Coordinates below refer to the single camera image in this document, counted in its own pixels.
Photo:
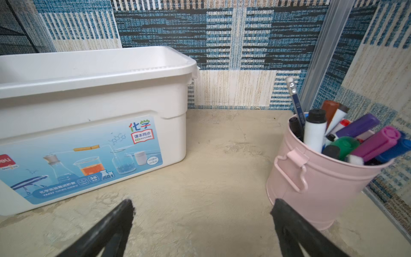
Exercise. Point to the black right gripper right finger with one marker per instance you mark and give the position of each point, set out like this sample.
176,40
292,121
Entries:
296,234

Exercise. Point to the pink metal pen bucket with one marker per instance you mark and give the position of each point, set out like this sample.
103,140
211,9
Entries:
318,187

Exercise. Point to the white marker black cap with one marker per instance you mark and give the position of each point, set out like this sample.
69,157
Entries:
315,128

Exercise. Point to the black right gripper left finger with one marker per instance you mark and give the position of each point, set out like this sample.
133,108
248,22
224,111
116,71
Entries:
108,237

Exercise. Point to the green cap marker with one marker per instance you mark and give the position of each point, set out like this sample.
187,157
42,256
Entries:
346,145

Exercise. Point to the magenta highlighter marker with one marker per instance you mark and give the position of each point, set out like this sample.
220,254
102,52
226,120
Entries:
378,143

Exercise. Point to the purple marker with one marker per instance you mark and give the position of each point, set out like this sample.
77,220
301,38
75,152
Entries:
358,127

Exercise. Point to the white plastic storage bin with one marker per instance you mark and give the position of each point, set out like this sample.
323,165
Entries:
73,122

